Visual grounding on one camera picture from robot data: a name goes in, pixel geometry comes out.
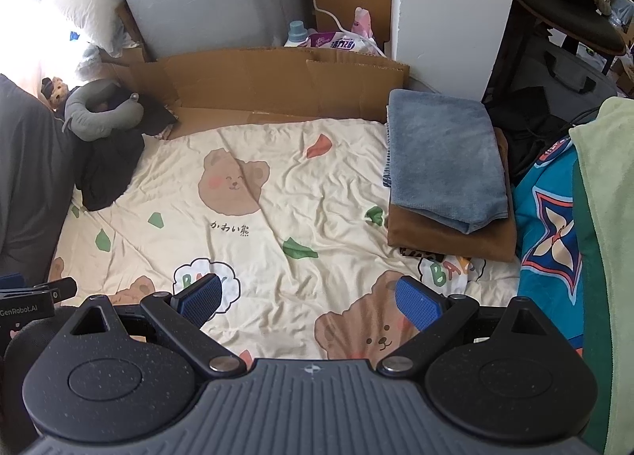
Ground black garment pile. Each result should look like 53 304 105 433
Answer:
73 95 177 211

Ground purple white packaging bag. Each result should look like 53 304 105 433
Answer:
307 7 386 57

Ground teal detergent bottle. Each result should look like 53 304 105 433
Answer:
284 19 309 48

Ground grey suitcase with handle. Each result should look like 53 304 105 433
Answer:
486 37 617 186

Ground cream bear print bedsheet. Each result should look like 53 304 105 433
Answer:
50 119 519 362

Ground grey plush toy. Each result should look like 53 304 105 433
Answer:
62 78 144 142

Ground flattened brown cardboard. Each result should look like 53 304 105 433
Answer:
100 48 409 137

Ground light blue denim jeans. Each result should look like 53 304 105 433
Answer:
385 89 508 234

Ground light green towel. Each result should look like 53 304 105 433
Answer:
571 98 633 454

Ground round dark side table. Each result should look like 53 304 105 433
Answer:
516 0 625 74

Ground dark grey duvet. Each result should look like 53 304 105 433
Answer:
0 76 74 286

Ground brown teddy bear toy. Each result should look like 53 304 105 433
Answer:
40 76 70 111

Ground colourful patterned teal garment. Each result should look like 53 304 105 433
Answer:
514 137 584 351

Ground white pillow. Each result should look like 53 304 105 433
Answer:
34 0 129 57

